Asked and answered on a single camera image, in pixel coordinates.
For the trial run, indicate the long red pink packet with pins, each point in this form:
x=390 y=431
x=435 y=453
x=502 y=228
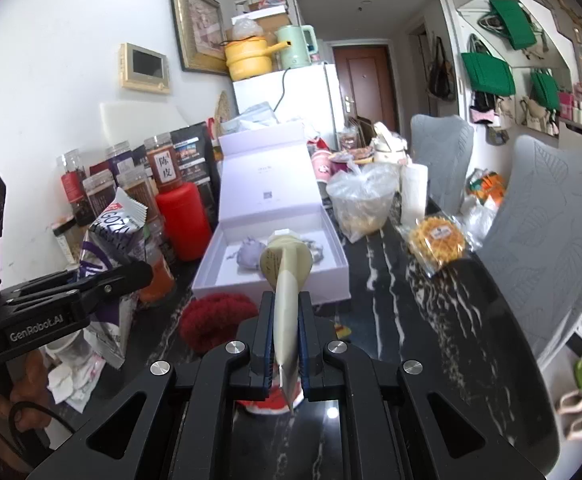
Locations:
x=271 y=404

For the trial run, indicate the cardboard box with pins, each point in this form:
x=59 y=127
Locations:
x=273 y=22

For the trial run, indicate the clear plastic bag of snacks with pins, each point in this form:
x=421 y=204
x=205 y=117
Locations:
x=363 y=205

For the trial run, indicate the orange patterned bag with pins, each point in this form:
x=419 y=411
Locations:
x=493 y=185

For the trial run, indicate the seed jar with white label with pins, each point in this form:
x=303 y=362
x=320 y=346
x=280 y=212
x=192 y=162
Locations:
x=68 y=246

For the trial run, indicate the grey leaf-pattern chair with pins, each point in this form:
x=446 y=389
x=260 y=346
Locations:
x=546 y=240
x=443 y=155

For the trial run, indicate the person's left hand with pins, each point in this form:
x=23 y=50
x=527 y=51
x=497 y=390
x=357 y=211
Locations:
x=28 y=377

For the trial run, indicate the white gift box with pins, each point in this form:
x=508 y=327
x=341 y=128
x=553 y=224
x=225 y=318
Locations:
x=266 y=175

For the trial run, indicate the woven fan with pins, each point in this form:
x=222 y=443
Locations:
x=225 y=110

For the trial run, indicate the yellow waffle snack packet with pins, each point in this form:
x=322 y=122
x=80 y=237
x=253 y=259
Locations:
x=438 y=237

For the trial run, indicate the brown door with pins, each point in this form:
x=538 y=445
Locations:
x=366 y=85

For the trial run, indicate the pale green hand cream tube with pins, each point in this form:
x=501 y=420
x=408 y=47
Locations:
x=286 y=285

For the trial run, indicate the black food pouch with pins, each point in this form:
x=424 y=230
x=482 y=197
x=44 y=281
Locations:
x=191 y=155

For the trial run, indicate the white canvas bag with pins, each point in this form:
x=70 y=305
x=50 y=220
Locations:
x=533 y=117

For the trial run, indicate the purple instant noodle bowl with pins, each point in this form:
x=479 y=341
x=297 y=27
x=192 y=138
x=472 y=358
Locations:
x=345 y=166

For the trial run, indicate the red fuzzy scrunchie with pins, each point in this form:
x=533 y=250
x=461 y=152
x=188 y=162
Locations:
x=211 y=320

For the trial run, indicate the red white paper cup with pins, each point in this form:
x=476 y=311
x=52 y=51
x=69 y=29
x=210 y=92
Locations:
x=322 y=167

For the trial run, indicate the purple white snack packet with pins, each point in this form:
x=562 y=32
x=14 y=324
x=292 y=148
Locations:
x=116 y=240

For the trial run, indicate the dark hanging bag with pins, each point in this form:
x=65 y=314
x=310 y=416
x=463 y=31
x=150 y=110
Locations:
x=441 y=77

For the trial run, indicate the purple sachet pouch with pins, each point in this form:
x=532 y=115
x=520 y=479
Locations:
x=248 y=256

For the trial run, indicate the white refrigerator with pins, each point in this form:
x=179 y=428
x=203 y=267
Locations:
x=301 y=95

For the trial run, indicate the pink slipper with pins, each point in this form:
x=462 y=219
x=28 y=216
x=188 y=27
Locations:
x=581 y=426
x=573 y=402

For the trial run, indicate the orange-label wide jar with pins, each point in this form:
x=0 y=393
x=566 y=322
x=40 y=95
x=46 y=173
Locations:
x=158 y=272

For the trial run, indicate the green electric kettle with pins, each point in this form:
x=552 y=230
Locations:
x=293 y=47

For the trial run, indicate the white-label amber jar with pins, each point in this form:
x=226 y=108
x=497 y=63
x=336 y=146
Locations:
x=163 y=167

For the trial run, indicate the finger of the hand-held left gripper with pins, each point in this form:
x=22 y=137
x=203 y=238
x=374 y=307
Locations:
x=121 y=277

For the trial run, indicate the paper towel roll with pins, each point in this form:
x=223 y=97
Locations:
x=415 y=190

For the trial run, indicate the framed picture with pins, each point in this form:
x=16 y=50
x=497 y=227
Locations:
x=201 y=25

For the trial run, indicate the red canister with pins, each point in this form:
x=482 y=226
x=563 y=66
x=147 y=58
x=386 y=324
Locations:
x=183 y=220

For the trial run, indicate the black-label clear jar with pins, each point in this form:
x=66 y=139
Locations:
x=101 y=195

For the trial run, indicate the brown-label clear jar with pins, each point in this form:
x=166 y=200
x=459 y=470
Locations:
x=138 y=190

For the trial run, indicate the dark-blue-label clear jar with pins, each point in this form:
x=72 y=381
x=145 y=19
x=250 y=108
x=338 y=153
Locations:
x=121 y=162

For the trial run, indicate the yellow cooking pot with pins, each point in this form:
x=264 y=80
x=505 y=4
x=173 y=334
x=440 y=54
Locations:
x=248 y=60

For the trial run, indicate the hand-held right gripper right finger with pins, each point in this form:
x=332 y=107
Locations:
x=303 y=350

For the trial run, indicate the crumpled white tissue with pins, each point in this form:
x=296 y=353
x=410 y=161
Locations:
x=76 y=385

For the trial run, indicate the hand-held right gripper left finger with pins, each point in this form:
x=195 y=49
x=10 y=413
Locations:
x=269 y=345

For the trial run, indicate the gold-framed wall panel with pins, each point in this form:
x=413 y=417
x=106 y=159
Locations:
x=146 y=67

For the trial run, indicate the green tote bag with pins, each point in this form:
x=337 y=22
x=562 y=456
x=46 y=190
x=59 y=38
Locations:
x=513 y=22
x=488 y=72
x=545 y=89

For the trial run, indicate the dark red pouch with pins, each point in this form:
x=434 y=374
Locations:
x=141 y=152

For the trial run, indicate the red-label clear jar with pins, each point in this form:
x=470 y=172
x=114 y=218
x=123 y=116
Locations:
x=71 y=185

